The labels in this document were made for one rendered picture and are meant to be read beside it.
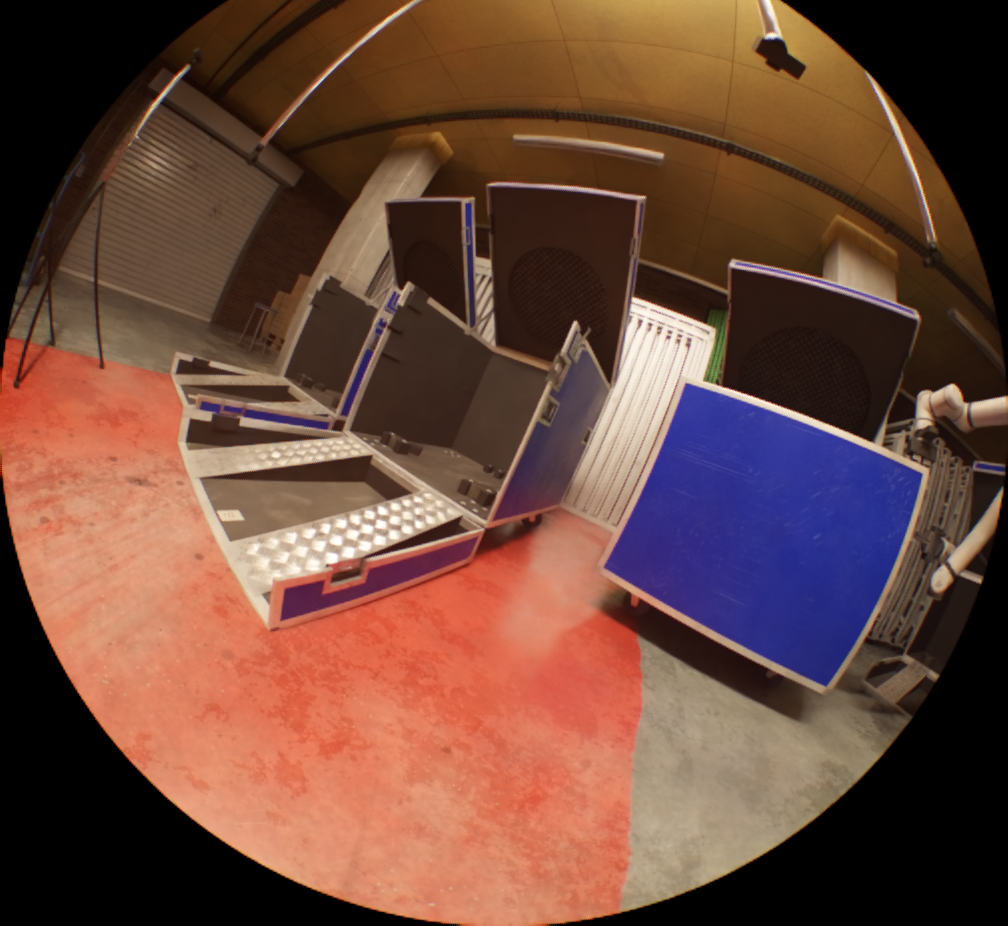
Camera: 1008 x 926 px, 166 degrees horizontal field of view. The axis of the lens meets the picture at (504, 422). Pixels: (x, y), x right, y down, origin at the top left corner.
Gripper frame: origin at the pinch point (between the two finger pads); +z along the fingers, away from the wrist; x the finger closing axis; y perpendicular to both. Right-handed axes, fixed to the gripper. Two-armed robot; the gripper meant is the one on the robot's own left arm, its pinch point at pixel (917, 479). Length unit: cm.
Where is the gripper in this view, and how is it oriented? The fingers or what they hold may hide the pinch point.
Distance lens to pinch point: 150.2
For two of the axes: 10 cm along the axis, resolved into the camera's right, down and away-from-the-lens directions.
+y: 5.4, 4.1, 7.4
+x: -6.8, -3.2, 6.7
